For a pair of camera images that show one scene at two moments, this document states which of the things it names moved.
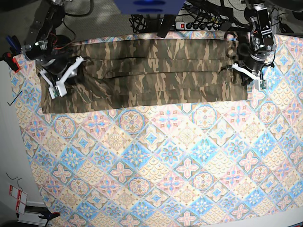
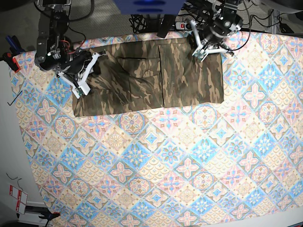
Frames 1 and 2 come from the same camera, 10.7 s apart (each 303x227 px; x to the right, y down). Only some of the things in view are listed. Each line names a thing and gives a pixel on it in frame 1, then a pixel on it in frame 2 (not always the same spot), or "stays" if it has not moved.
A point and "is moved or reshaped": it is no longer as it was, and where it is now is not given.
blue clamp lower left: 49,215 stays
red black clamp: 8,57 stays
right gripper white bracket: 260,84 -> 201,52
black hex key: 14,99 stays
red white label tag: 21,196 stays
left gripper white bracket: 58,88 -> 84,86
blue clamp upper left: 16,47 stays
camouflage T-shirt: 119,71 is moved or reshaped
